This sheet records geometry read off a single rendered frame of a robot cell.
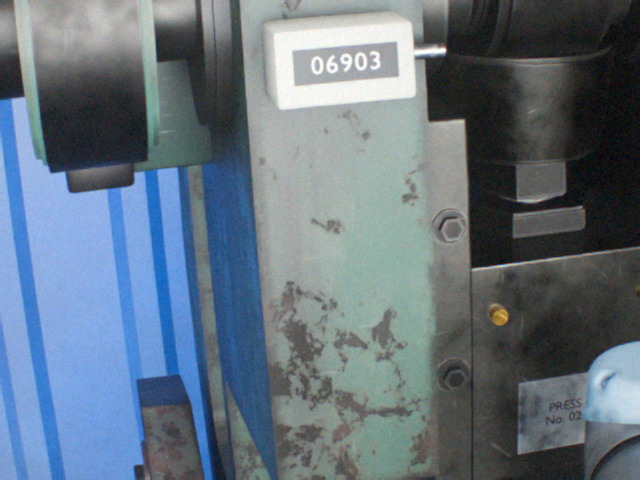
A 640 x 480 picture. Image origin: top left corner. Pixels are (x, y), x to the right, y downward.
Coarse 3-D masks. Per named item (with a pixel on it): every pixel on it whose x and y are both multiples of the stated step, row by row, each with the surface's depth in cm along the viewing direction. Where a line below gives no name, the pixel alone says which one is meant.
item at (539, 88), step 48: (528, 0) 74; (576, 0) 74; (480, 48) 80; (528, 48) 77; (576, 48) 78; (480, 96) 79; (528, 96) 78; (576, 96) 79; (480, 144) 81; (528, 144) 80; (576, 144) 81; (528, 192) 83
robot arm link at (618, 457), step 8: (632, 440) 63; (616, 448) 64; (624, 448) 63; (632, 448) 63; (608, 456) 64; (616, 456) 63; (624, 456) 62; (632, 456) 62; (600, 464) 64; (608, 464) 63; (616, 464) 62; (624, 464) 62; (632, 464) 61; (600, 472) 63; (608, 472) 62; (616, 472) 61; (624, 472) 61; (632, 472) 60
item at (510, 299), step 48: (480, 192) 87; (576, 192) 86; (480, 240) 82; (528, 240) 82; (576, 240) 81; (624, 240) 81; (480, 288) 78; (528, 288) 79; (576, 288) 80; (624, 288) 80; (480, 336) 79; (528, 336) 80; (576, 336) 81; (624, 336) 81; (480, 384) 80; (528, 384) 81; (576, 384) 82; (480, 432) 81; (528, 432) 82; (576, 432) 83
